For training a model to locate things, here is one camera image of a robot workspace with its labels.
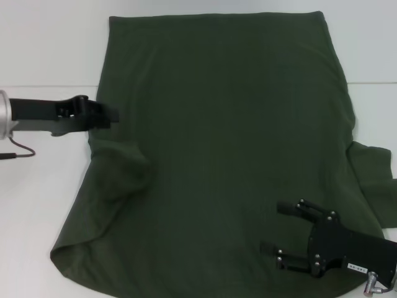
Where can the white serial number label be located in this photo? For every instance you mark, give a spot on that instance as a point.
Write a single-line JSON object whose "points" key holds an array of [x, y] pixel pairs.
{"points": [[356, 267]]}

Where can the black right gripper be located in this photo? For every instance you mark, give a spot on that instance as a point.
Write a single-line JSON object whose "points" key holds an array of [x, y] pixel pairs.
{"points": [[347, 245]]}

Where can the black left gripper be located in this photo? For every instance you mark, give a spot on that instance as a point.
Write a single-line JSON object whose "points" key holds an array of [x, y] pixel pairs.
{"points": [[37, 109]]}

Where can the dark green t-shirt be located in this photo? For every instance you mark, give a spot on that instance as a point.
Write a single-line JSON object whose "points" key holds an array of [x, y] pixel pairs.
{"points": [[217, 124]]}

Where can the silver right wrist connector plug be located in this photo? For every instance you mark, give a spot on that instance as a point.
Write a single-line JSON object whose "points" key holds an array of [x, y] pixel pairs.
{"points": [[370, 284]]}

